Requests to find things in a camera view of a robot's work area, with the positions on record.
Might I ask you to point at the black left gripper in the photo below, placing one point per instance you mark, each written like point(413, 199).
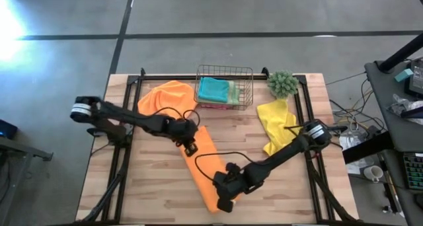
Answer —
point(181, 130)

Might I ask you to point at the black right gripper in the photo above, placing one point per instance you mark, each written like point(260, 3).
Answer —
point(231, 184)

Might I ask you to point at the orange microfiber towel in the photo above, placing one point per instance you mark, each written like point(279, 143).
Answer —
point(165, 97)
point(205, 166)

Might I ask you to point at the pink microfiber towel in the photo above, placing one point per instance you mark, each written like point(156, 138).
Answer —
point(215, 106)

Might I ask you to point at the teal microfiber towel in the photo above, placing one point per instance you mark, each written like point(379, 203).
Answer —
point(213, 90)

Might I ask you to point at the light green microfiber towel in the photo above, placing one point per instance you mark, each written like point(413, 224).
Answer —
point(234, 94)

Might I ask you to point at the yellow microfiber towel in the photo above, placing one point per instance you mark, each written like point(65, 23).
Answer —
point(277, 120)

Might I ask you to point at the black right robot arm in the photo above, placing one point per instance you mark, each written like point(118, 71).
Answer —
point(284, 151)

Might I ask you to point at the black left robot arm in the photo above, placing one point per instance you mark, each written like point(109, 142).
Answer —
point(125, 115)

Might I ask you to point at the potted green succulent plant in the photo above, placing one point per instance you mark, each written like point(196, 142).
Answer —
point(282, 84)

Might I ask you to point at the white plastic bag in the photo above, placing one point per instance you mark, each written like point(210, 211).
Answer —
point(350, 141)

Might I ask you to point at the white mug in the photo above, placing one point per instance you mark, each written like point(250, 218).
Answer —
point(372, 173)

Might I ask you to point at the grey metal table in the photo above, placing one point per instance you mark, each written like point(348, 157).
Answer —
point(26, 150)

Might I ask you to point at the black device blue light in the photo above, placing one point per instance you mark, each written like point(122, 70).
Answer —
point(8, 130)

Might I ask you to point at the grey desk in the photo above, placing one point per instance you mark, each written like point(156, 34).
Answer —
point(380, 97)

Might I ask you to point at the backlit computer keyboard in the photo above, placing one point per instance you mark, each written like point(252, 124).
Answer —
point(414, 171)

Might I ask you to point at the crumpled clear plastic bag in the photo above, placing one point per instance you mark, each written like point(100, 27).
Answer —
point(400, 102)

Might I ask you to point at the teal box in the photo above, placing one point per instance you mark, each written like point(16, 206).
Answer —
point(404, 75)

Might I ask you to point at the black desk monitor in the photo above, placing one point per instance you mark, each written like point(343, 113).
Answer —
point(417, 80)

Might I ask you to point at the black pole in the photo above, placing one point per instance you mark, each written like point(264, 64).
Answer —
point(400, 54)

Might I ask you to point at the black aluminium table frame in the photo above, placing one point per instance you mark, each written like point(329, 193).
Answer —
point(158, 77)

